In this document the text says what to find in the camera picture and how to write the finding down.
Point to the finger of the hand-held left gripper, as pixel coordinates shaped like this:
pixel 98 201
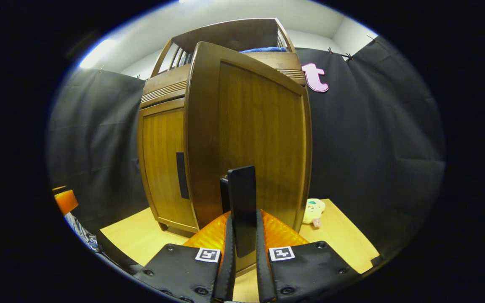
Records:
pixel 67 202

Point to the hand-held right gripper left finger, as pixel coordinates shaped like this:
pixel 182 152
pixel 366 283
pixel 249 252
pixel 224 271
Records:
pixel 225 273

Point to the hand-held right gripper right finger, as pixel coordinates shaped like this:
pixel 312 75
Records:
pixel 263 277

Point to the wooden shoe cabinet door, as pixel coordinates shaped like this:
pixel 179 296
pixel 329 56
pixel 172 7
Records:
pixel 162 168
pixel 259 126

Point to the wooden double-door shoe cabinet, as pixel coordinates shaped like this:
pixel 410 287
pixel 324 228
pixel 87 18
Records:
pixel 225 35

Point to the wooden cabinet drawer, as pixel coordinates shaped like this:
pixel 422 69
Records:
pixel 162 88

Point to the cream plush toy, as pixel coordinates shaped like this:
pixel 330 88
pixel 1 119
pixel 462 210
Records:
pixel 313 208

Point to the narrow ceiling light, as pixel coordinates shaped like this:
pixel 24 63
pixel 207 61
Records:
pixel 97 54

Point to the black backdrop cloth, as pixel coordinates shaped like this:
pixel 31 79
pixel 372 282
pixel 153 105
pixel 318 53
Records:
pixel 373 147

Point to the blue folded towel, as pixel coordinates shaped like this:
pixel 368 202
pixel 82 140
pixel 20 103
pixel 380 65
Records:
pixel 263 49

